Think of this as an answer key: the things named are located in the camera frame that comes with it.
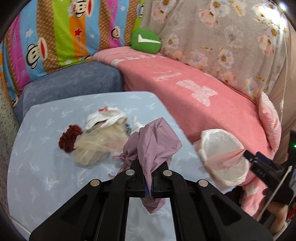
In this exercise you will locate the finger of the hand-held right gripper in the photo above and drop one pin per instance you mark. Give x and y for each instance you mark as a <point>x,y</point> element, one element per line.
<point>251,157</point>

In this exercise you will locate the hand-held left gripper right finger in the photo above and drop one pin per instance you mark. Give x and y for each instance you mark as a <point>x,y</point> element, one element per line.
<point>159,185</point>

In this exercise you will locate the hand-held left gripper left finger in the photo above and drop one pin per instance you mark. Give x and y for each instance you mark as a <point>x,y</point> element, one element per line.
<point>138,183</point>

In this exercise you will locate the mauve purple cloth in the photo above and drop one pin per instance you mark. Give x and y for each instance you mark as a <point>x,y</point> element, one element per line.
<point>152,143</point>

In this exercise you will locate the pink printed pillow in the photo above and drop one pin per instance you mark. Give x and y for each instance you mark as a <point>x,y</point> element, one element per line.
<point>269,118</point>

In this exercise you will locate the beige mesh bag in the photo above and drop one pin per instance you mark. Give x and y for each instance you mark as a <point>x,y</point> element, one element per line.
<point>99,143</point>

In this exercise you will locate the white cloth with red print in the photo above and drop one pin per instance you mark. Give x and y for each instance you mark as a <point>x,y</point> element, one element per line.
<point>104,117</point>

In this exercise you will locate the pink blanket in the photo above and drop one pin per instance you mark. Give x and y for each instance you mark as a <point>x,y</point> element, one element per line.
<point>185,111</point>

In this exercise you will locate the dark red knitted scrunchie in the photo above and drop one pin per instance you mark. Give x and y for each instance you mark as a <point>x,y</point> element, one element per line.
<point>69,139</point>

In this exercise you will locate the light blue patterned tablecloth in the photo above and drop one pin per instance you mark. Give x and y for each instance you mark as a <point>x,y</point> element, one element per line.
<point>41,171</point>

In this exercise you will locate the blue-grey sofa cushion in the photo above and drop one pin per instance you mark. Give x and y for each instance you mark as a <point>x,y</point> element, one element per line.
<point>69,81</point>

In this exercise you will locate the grey floral sofa cover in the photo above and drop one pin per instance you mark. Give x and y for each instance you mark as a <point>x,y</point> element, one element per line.
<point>208,39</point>

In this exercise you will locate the green round cushion white tick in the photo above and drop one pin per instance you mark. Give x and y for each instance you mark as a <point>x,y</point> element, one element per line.
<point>145,44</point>

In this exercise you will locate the striped monkey printed blanket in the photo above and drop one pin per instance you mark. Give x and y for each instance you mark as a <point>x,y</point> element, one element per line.
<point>57,34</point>

